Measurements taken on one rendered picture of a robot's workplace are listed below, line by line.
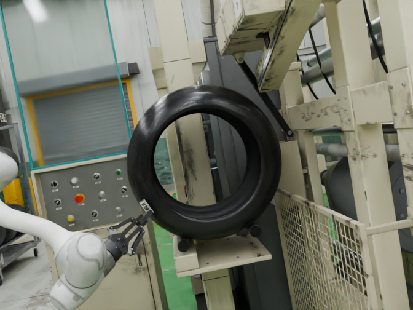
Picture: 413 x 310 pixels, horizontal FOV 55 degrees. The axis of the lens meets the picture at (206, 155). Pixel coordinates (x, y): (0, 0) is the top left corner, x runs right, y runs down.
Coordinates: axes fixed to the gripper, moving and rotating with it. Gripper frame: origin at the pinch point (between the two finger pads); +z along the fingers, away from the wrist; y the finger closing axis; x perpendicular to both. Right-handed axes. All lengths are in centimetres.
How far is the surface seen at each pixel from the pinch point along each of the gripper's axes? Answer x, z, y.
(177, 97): 23.7, 29.1, -25.8
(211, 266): 1.9, 7.2, 30.9
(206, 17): -7, 125, -56
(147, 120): 14.0, 19.0, -26.3
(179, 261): -3.1, 0.9, 21.3
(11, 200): -940, 331, -157
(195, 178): -14.2, 43.8, 5.8
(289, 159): 17, 67, 26
